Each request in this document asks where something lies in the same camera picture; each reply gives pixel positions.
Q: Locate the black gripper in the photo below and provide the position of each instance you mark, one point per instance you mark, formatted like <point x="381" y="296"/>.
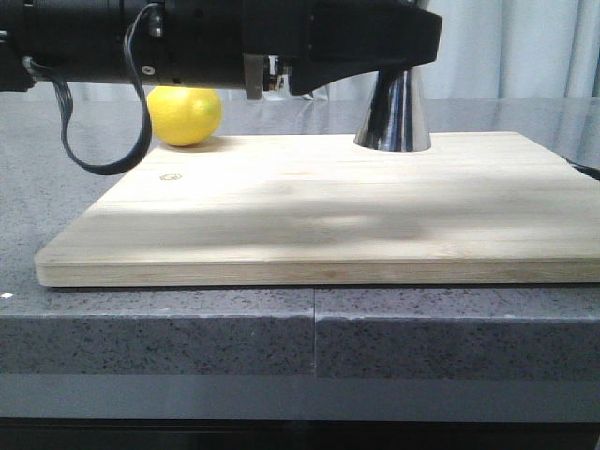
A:
<point x="220" y="44"/>

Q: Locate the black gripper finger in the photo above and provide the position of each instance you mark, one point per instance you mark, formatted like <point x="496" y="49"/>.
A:
<point x="325" y="41"/>

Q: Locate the steel double jigger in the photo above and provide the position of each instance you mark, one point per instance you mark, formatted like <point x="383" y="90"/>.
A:
<point x="396" y="120"/>

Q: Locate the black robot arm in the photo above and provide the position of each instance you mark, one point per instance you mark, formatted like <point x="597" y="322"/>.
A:
<point x="80" y="40"/>

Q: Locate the yellow lemon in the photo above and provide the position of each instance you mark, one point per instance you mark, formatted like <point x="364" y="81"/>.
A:
<point x="184" y="116"/>

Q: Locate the wooden cutting board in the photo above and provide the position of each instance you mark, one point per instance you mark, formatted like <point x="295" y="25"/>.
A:
<point x="489" y="207"/>

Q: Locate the black cutting board handle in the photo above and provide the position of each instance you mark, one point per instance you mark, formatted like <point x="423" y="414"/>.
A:
<point x="589" y="171"/>

